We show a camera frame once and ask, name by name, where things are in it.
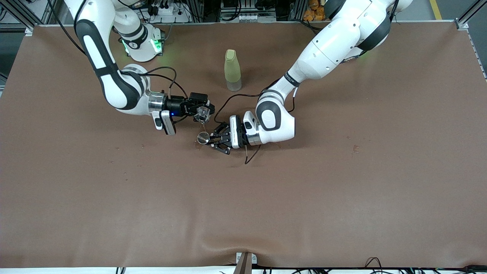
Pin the steel double jigger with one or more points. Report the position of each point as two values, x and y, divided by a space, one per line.
202 138

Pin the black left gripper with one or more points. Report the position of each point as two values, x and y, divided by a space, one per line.
223 138

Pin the long white socket strip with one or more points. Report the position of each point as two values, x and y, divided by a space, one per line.
247 17

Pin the brown table mat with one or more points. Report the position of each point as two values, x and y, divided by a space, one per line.
243 198

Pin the orange bread pile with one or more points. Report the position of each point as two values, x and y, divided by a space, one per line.
312 15

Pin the white power strip black plugs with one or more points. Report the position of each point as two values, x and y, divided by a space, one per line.
173 17

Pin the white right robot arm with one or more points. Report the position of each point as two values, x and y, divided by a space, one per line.
121 87

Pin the small clear glass beaker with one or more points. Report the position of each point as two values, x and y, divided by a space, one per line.
202 112

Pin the yellow floor tape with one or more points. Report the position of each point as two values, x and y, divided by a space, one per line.
435 9

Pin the aluminium frame post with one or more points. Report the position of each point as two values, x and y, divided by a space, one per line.
471 10
29 30

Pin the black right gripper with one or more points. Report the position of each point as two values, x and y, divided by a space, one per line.
177 104

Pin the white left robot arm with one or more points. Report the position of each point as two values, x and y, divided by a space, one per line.
335 42

